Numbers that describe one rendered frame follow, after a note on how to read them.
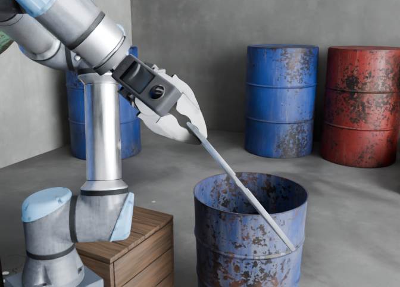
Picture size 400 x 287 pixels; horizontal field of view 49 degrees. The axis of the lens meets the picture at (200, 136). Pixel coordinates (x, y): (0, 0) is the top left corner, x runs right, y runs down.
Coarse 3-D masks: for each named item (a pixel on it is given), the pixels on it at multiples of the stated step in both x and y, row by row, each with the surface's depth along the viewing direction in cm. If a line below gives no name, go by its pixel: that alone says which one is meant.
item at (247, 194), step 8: (192, 128) 73; (200, 136) 70; (208, 144) 68; (216, 152) 67; (216, 160) 82; (224, 168) 66; (232, 176) 65; (240, 184) 73; (248, 192) 65; (248, 200) 91; (256, 200) 65; (256, 208) 82; (264, 216) 65; (272, 224) 66; (280, 232) 67; (288, 240) 69
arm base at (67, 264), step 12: (60, 252) 107; (72, 252) 110; (24, 264) 110; (36, 264) 106; (48, 264) 106; (60, 264) 107; (72, 264) 109; (24, 276) 108; (36, 276) 106; (48, 276) 106; (60, 276) 107; (72, 276) 109
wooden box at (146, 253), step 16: (144, 208) 179; (144, 224) 165; (160, 224) 166; (128, 240) 154; (144, 240) 158; (160, 240) 167; (80, 256) 148; (96, 256) 144; (112, 256) 143; (128, 256) 150; (144, 256) 159; (160, 256) 169; (96, 272) 146; (112, 272) 144; (128, 272) 151; (144, 272) 160; (160, 272) 170
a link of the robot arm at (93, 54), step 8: (104, 16) 67; (104, 24) 63; (112, 24) 65; (96, 32) 63; (104, 32) 63; (112, 32) 64; (120, 32) 66; (88, 40) 63; (96, 40) 63; (104, 40) 63; (112, 40) 64; (120, 40) 65; (80, 48) 64; (88, 48) 63; (96, 48) 63; (104, 48) 64; (112, 48) 64; (80, 56) 66; (88, 56) 64; (96, 56) 64; (104, 56) 64; (88, 64) 66; (96, 64) 65
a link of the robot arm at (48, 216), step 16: (48, 192) 109; (64, 192) 108; (32, 208) 103; (48, 208) 103; (64, 208) 105; (32, 224) 104; (48, 224) 103; (64, 224) 104; (32, 240) 105; (48, 240) 104; (64, 240) 106
